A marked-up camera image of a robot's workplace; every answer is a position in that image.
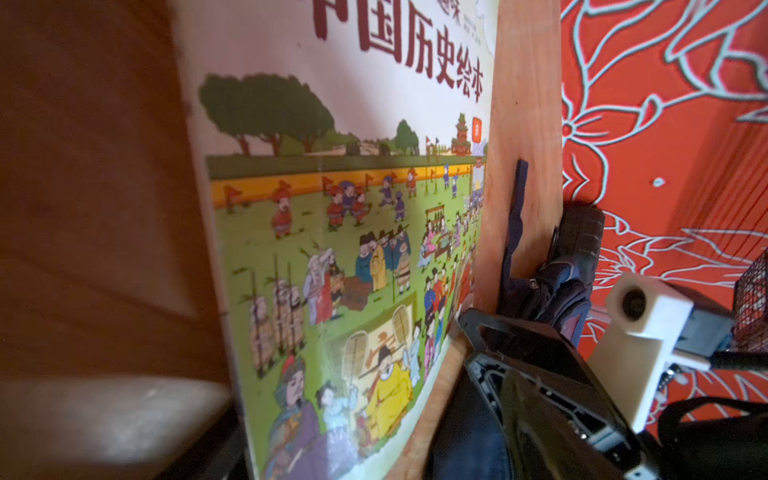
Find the Chinese history picture book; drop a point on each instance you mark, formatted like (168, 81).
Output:
(341, 150)

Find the navy blue student backpack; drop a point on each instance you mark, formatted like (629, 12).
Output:
(469, 442)

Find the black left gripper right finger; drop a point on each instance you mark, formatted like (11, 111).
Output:
(557, 420)

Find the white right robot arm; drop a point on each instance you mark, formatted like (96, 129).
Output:
(726, 448)

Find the black wire wall basket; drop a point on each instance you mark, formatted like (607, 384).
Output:
(750, 307)

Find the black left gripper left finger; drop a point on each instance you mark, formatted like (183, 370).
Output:
(220, 453)

